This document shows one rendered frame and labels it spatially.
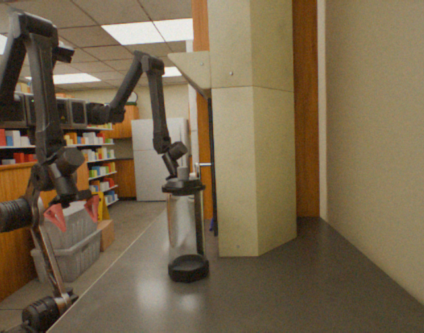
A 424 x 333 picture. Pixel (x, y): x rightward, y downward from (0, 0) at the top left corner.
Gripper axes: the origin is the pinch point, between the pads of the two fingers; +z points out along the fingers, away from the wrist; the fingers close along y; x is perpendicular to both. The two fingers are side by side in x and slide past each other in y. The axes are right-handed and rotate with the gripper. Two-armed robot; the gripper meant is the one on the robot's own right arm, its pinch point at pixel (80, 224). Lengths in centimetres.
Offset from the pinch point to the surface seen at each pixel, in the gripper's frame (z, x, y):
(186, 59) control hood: -24, -48, 15
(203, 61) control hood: -22, -51, 17
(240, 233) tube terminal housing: 23.4, -34.7, 21.2
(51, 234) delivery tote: -39, 186, 80
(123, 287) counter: 20.8, -15.7, -5.1
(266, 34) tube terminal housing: -22, -67, 29
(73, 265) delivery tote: -5, 191, 90
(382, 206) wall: 33, -68, 36
